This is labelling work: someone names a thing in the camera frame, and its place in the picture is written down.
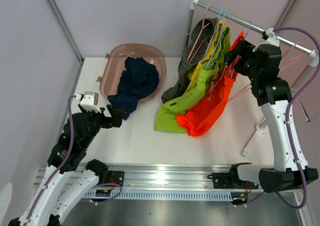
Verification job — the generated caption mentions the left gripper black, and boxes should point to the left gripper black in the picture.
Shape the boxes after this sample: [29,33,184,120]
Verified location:
[79,101,124,148]

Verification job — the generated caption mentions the blue hanger yellow shorts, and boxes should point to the blue hanger yellow shorts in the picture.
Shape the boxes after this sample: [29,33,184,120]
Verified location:
[201,8,224,62]

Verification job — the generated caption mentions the navy blue shorts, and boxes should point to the navy blue shorts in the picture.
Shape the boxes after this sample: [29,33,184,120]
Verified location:
[107,57,159,120]

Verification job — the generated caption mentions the lime green shorts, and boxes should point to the lime green shorts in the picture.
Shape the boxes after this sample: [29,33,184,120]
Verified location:
[154,28,230,134]

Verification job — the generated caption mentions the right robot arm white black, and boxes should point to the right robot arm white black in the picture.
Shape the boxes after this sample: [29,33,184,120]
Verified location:
[224,39,319,193]

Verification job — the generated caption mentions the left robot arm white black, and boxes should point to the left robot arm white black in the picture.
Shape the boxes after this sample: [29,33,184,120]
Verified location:
[9,104,124,226]

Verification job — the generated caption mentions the pink hanger olive shorts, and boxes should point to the pink hanger olive shorts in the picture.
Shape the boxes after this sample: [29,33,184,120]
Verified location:
[186,2,212,63]

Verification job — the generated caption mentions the olive grey shorts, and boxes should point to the olive grey shorts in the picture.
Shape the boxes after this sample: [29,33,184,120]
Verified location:
[161,17,218,103]

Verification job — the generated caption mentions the pink translucent plastic basin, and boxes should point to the pink translucent plastic basin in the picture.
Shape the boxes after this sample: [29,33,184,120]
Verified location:
[96,43,167,102]

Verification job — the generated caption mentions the white metal clothes rack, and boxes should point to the white metal clothes rack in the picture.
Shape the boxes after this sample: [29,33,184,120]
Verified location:
[184,0,320,158]

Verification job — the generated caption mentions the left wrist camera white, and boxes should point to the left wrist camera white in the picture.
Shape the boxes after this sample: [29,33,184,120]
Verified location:
[74,91,103,114]

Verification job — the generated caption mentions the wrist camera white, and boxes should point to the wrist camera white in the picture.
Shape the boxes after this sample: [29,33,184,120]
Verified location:
[74,91,103,114]
[252,27,280,52]

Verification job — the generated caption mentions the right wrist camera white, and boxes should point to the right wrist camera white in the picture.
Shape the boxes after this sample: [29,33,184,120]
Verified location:
[252,27,280,52]

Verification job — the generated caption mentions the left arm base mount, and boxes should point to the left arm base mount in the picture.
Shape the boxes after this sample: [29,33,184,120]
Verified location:
[99,170,125,187]

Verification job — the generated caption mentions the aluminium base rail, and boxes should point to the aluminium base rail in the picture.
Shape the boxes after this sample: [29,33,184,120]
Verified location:
[33,162,283,202]

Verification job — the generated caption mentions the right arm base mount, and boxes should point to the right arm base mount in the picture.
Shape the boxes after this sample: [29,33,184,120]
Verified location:
[207,172,241,189]

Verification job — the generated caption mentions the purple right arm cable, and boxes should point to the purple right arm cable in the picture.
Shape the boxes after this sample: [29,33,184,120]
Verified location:
[272,27,320,209]

